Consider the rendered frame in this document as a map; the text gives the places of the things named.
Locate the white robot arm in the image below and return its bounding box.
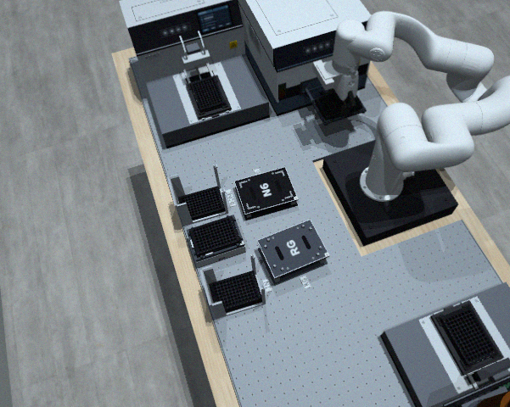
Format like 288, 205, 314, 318
312, 11, 510, 202

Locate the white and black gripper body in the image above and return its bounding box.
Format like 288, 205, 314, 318
333, 69, 358, 101

